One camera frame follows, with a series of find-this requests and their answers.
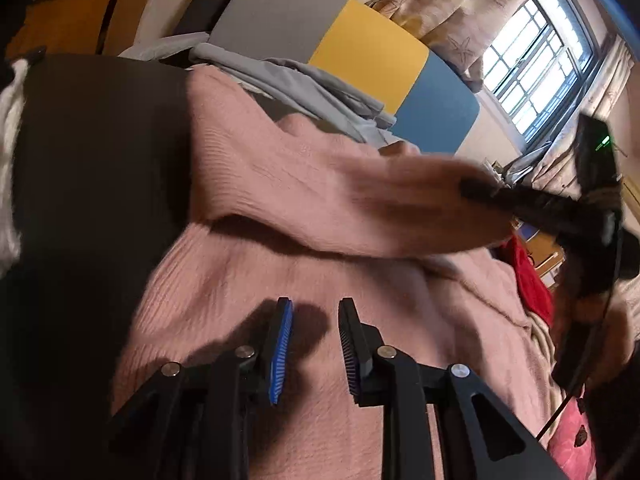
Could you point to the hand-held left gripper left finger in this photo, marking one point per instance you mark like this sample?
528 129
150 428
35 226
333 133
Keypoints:
280 350

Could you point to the barred window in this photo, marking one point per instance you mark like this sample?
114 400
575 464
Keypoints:
540 55

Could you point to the person's right hand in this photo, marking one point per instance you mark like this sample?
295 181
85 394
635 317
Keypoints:
612 340

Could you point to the beige knit blanket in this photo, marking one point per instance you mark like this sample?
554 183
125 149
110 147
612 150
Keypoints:
542 345

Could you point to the red cloth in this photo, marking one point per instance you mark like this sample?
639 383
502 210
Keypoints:
530 275

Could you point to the grey garment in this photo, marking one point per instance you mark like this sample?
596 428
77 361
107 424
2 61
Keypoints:
300 80

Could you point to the white fluffy cloth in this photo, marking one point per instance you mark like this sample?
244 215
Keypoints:
10 160

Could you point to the wooden wardrobe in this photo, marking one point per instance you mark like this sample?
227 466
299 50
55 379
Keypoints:
85 5

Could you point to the pink garment with button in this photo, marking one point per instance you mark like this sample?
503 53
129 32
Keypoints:
570 440

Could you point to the grey yellow blue headboard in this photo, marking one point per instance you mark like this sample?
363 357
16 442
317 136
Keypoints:
360 55

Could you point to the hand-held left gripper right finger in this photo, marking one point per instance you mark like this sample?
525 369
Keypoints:
350 355

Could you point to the black cloth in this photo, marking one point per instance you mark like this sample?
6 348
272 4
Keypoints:
90 240

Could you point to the pink knit sweater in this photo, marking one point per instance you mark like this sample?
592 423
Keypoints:
310 240

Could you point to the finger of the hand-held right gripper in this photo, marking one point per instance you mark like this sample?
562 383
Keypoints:
505 202

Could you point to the beige patterned curtain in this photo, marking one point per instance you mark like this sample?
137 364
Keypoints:
450 5

